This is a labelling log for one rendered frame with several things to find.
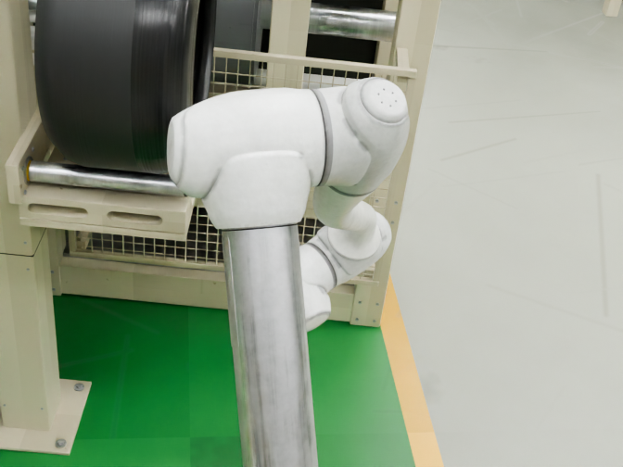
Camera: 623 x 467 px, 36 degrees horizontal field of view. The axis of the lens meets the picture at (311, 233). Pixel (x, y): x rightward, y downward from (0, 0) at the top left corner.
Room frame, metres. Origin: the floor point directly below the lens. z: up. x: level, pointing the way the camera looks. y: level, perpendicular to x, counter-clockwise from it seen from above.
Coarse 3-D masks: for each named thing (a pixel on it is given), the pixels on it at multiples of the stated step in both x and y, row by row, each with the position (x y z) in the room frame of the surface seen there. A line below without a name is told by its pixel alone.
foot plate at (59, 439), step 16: (64, 384) 1.91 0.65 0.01; (80, 384) 1.90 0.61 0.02; (64, 400) 1.84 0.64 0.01; (80, 400) 1.85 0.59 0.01; (0, 416) 1.76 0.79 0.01; (64, 416) 1.79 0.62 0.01; (80, 416) 1.79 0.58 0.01; (0, 432) 1.71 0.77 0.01; (16, 432) 1.71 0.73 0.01; (32, 432) 1.72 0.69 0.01; (48, 432) 1.73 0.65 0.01; (64, 432) 1.73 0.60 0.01; (0, 448) 1.66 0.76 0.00; (16, 448) 1.66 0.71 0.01; (32, 448) 1.66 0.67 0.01; (48, 448) 1.67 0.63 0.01; (64, 448) 1.68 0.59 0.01
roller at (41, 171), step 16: (32, 160) 1.68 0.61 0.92; (32, 176) 1.65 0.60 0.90; (48, 176) 1.65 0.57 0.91; (64, 176) 1.66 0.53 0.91; (80, 176) 1.66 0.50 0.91; (96, 176) 1.66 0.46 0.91; (112, 176) 1.67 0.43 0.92; (128, 176) 1.67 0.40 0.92; (144, 176) 1.68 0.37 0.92; (160, 176) 1.68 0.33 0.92; (144, 192) 1.66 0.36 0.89; (160, 192) 1.66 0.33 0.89; (176, 192) 1.66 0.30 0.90
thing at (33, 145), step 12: (36, 120) 1.80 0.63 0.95; (24, 132) 1.75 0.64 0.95; (36, 132) 1.76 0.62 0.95; (24, 144) 1.70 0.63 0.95; (36, 144) 1.75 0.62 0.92; (48, 144) 1.84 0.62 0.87; (12, 156) 1.65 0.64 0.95; (24, 156) 1.66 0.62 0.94; (36, 156) 1.74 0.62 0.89; (12, 168) 1.62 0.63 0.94; (24, 168) 1.64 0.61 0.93; (12, 180) 1.62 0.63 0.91; (24, 180) 1.64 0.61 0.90; (12, 192) 1.62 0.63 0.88; (24, 192) 1.63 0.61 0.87
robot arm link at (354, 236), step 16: (320, 192) 1.17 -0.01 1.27; (336, 192) 1.14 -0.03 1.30; (320, 208) 1.19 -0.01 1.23; (336, 208) 1.17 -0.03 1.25; (352, 208) 1.19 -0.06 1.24; (368, 208) 1.36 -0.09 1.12; (336, 224) 1.22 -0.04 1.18; (352, 224) 1.28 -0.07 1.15; (368, 224) 1.36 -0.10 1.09; (384, 224) 1.51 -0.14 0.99; (320, 240) 1.45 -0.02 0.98; (336, 240) 1.43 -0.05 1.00; (352, 240) 1.41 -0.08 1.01; (368, 240) 1.42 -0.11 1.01; (384, 240) 1.48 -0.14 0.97; (336, 256) 1.42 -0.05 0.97; (352, 256) 1.41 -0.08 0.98; (368, 256) 1.42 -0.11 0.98; (336, 272) 1.40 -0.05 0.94; (352, 272) 1.42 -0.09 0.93
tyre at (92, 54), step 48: (48, 0) 1.60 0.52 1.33; (96, 0) 1.60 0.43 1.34; (144, 0) 1.61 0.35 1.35; (192, 0) 1.66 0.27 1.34; (48, 48) 1.56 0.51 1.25; (96, 48) 1.56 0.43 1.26; (144, 48) 1.57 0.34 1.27; (192, 48) 1.63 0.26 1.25; (48, 96) 1.55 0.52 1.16; (96, 96) 1.54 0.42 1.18; (144, 96) 1.55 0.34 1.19; (192, 96) 1.63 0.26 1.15; (96, 144) 1.56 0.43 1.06; (144, 144) 1.56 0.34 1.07
